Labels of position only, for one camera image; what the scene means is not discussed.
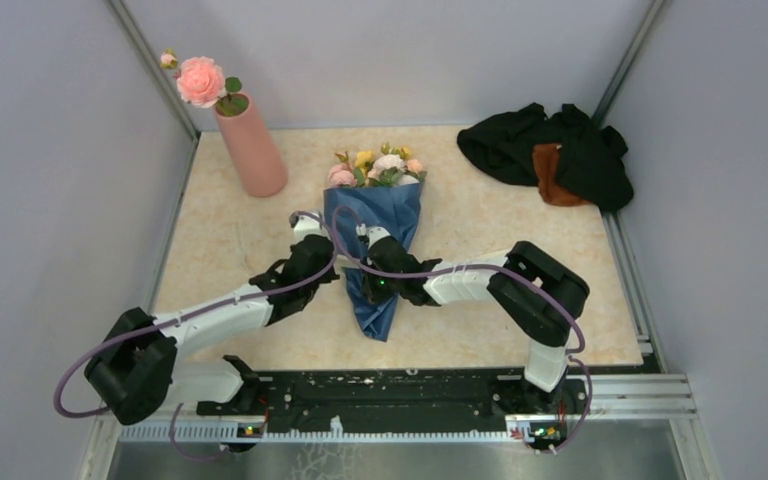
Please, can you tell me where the purple cable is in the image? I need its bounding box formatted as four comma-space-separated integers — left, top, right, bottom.
52, 210, 339, 463
330, 205, 594, 455

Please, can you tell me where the pink rose in vase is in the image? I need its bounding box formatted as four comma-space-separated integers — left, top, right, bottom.
159, 49, 250, 117

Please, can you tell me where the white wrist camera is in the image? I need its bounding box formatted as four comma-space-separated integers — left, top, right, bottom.
290, 211, 328, 243
355, 224, 391, 249

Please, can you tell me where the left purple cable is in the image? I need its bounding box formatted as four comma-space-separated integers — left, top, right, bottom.
52, 210, 339, 463

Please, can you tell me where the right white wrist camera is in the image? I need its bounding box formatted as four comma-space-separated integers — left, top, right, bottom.
355, 224, 391, 249

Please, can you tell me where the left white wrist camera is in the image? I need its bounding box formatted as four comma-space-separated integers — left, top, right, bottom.
290, 211, 328, 243

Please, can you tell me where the pink ceramic vase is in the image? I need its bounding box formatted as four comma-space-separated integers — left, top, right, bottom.
214, 93, 288, 198

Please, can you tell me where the mixed flower bouquet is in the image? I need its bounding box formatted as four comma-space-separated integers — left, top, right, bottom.
326, 142, 427, 188

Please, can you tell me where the blue wrapping paper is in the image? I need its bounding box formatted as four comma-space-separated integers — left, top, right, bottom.
323, 183, 422, 342

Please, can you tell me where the brown cloth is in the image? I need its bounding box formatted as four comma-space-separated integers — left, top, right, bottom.
532, 143, 589, 207

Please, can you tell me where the black cloth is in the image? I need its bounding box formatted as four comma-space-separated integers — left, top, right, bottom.
456, 103, 634, 211

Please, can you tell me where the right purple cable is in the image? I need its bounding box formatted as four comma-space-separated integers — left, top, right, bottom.
330, 205, 594, 455

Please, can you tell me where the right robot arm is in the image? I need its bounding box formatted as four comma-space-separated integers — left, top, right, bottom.
362, 235, 590, 412

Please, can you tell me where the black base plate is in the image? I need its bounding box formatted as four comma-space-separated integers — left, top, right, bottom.
196, 368, 588, 434

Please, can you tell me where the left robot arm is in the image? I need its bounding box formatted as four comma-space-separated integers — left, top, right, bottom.
84, 234, 337, 426

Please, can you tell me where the aluminium frame rail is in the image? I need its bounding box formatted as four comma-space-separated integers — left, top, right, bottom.
79, 373, 721, 479

